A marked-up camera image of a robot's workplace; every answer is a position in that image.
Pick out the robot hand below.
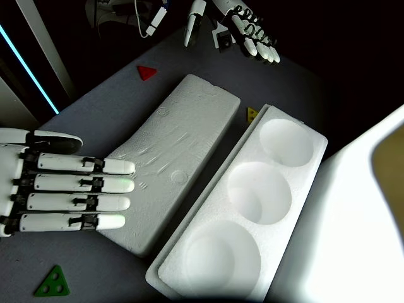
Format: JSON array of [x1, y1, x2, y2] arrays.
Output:
[[184, 0, 281, 66], [0, 128, 136, 238]]

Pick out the white frame post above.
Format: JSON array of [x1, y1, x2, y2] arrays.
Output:
[[0, 77, 41, 129], [15, 0, 78, 102]]

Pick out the white foam lid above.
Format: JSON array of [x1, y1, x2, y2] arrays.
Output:
[[96, 73, 241, 259]]

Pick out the white cable with plug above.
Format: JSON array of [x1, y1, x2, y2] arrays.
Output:
[[134, 0, 167, 39]]

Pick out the cyan light strip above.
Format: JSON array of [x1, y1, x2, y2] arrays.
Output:
[[0, 24, 60, 115]]

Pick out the white foam tray three wells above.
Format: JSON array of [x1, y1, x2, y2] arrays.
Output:
[[145, 103, 329, 302]]

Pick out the green triangle block three holes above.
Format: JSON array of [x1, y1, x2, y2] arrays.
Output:
[[33, 264, 70, 297]]

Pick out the red triangle block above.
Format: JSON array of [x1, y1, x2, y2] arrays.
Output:
[[136, 65, 158, 82]]

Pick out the large white robot shell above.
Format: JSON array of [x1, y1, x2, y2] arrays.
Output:
[[268, 104, 404, 303]]

